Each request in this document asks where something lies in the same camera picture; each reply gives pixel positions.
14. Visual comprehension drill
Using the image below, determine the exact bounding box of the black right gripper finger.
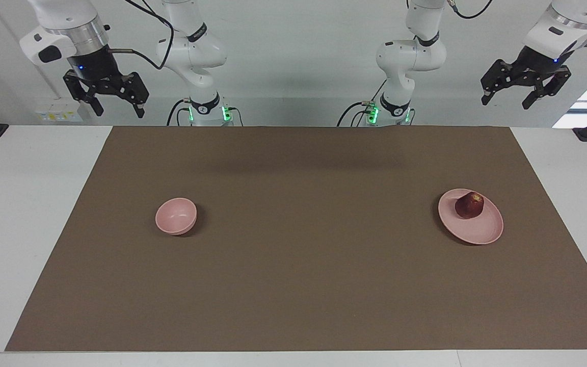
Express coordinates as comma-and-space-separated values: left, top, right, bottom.
63, 71, 104, 117
120, 71, 150, 119

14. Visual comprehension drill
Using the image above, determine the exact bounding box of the dark red apple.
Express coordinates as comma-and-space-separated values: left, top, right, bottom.
455, 192, 485, 220

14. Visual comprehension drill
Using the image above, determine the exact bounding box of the white wall outlet strip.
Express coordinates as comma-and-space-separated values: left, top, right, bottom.
35, 99, 83, 123

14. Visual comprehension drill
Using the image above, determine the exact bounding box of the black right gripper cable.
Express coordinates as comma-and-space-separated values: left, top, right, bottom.
108, 0, 175, 70

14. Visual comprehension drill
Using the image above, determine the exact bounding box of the pink plate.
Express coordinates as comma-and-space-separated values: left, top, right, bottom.
438, 189, 504, 245

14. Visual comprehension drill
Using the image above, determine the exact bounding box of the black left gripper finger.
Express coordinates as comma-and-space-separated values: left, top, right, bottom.
522, 68, 572, 110
481, 60, 516, 106

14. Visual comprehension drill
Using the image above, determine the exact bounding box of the pink bowl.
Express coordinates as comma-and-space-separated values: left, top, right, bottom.
155, 198, 198, 235

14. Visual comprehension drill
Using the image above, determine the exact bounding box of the brown table mat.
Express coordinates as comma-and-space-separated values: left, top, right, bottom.
5, 126, 587, 352

